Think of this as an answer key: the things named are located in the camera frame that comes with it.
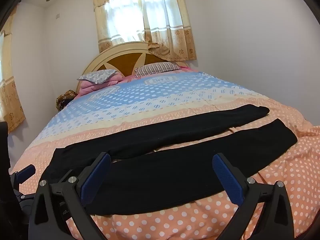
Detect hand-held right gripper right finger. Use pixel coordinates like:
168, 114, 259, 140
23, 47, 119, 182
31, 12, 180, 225
212, 153, 295, 240

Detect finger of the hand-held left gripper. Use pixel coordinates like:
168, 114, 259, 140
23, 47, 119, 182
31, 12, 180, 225
14, 164, 36, 183

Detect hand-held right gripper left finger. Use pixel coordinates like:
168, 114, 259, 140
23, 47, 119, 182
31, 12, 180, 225
28, 152, 112, 240

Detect black pants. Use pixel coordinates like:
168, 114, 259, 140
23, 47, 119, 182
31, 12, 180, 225
46, 104, 298, 215

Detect beige floral window curtain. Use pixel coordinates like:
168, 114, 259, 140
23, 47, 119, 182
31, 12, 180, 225
93, 0, 197, 62
0, 5, 26, 133

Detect brown patterned cushion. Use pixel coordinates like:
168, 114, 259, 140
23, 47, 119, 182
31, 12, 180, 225
56, 90, 78, 111

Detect pink folded blanket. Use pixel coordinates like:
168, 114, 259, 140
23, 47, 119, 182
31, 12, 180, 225
79, 74, 126, 96

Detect polka dot bed blanket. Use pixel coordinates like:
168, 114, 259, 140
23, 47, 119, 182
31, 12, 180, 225
9, 69, 320, 240

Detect grey patterned pillow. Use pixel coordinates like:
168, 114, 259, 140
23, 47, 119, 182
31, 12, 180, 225
77, 69, 118, 84

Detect cream and brown headboard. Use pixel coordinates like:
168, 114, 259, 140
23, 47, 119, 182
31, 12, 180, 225
76, 41, 175, 93

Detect striped pillow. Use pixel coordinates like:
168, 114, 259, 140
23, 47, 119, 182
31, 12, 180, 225
134, 62, 182, 78

